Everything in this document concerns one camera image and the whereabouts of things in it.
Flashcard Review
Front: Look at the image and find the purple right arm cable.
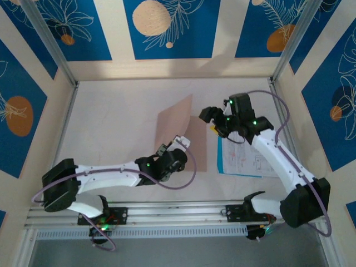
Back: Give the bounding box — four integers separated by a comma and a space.
246, 89, 333, 243

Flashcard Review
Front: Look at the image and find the paper sheet with L-shaped drawing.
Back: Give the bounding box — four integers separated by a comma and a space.
220, 132, 279, 178

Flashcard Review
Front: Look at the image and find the blue plastic sleeve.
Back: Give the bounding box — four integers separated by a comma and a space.
216, 135, 264, 179

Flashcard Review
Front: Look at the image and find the aluminium frame post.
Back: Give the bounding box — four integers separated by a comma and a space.
20, 0, 79, 87
270, 0, 327, 83

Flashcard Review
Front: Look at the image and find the aluminium frame leg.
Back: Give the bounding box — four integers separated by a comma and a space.
315, 222, 346, 267
11, 228, 38, 267

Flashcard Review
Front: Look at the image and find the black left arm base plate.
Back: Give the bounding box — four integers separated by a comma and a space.
77, 206, 129, 226

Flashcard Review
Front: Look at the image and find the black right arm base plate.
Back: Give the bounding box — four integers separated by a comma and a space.
225, 204, 276, 224

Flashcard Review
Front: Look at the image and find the grey slotted cable duct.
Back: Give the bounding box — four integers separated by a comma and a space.
35, 225, 249, 241

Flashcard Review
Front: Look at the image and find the black base electronics module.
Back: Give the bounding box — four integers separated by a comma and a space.
88, 222, 115, 246
245, 224, 273, 242

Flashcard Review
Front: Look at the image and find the aluminium table side rail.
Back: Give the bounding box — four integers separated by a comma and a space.
268, 78, 300, 158
53, 82, 80, 169

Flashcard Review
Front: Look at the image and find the beige cardboard folder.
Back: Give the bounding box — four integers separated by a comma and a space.
154, 93, 209, 174

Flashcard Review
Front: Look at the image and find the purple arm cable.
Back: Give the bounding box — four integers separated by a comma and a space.
31, 140, 198, 253
246, 89, 333, 243

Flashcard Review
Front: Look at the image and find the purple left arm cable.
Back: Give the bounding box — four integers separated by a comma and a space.
31, 140, 198, 253

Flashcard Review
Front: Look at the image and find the aluminium mounting rail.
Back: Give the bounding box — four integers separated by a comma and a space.
23, 199, 327, 230

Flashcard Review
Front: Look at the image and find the thin black camera cable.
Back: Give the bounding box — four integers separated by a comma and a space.
221, 130, 247, 145

